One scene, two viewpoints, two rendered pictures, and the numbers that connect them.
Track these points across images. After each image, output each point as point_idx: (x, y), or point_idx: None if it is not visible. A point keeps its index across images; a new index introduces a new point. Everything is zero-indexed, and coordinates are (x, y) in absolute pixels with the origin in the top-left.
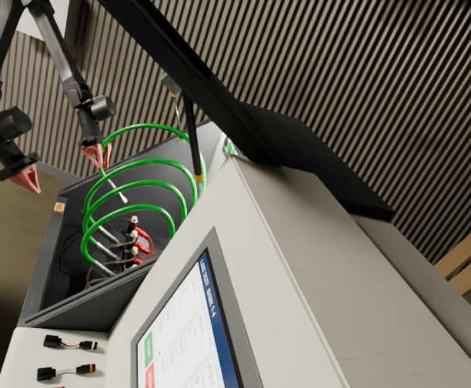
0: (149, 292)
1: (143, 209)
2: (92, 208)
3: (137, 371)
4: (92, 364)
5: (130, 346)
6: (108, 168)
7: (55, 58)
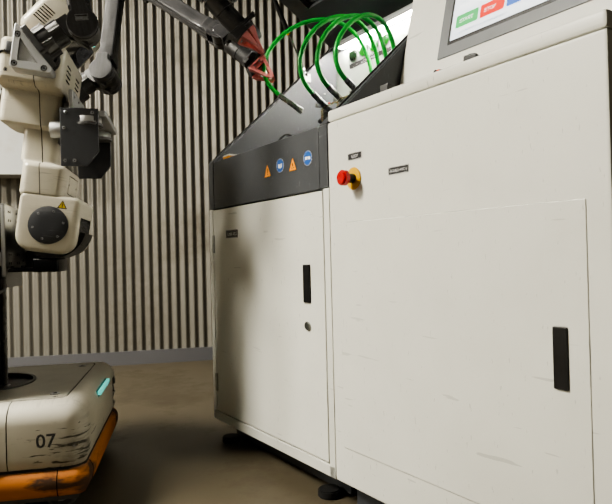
0: (424, 35)
1: (369, 15)
2: (320, 42)
3: (469, 34)
4: None
5: (441, 57)
6: (251, 124)
7: (183, 12)
